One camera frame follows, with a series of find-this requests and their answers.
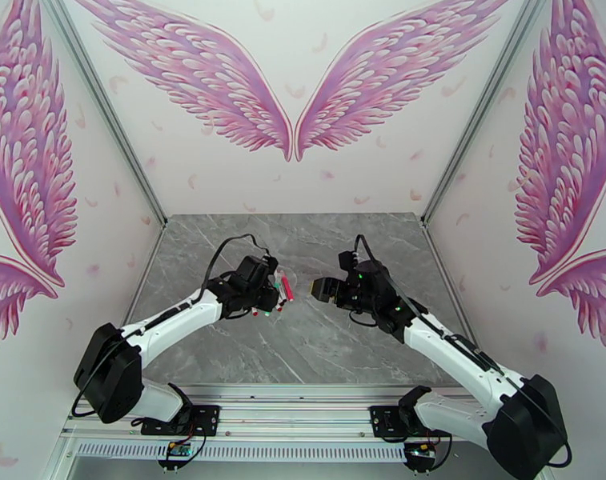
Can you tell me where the black camera cable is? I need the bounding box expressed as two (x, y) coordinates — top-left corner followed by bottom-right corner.
(355, 234), (575, 467)
(71, 234), (275, 420)

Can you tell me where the black right camera cable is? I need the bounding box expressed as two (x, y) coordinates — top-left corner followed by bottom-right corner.
(355, 234), (575, 467)

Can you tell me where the white perforated cable duct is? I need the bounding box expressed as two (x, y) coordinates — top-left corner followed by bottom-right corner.
(74, 441), (419, 465)

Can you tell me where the aluminium frame post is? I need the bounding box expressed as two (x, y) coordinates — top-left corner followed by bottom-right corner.
(38, 0), (167, 229)
(420, 0), (554, 230)

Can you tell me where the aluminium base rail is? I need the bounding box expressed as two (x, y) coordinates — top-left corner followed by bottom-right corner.
(59, 383), (539, 447)

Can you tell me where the small green circuit board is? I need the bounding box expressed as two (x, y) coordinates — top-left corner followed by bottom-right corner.
(402, 441), (441, 470)
(156, 439), (196, 472)

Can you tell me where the black left camera cable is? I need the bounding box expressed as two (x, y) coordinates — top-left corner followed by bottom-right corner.
(71, 234), (275, 420)

